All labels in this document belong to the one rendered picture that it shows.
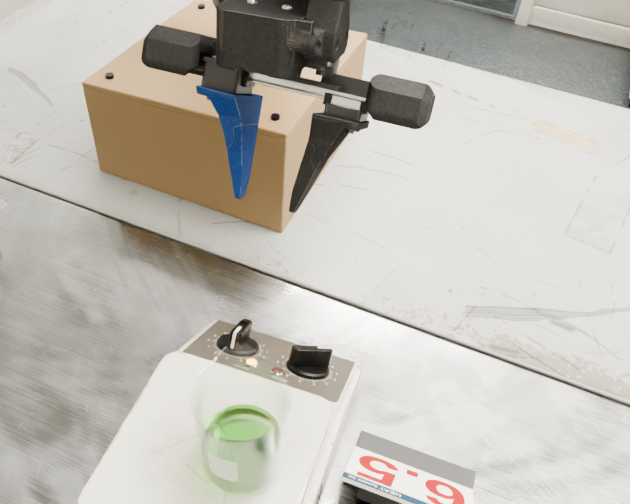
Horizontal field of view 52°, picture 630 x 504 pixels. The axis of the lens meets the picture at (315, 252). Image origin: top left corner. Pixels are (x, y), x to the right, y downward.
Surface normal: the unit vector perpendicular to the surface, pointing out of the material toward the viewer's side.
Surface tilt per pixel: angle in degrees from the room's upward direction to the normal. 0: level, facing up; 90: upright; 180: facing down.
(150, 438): 0
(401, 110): 59
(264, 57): 78
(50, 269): 0
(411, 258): 0
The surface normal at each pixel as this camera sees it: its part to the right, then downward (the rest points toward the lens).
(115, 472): 0.07, -0.70
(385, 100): -0.21, 0.22
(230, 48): -0.30, 0.50
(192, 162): -0.39, 0.64
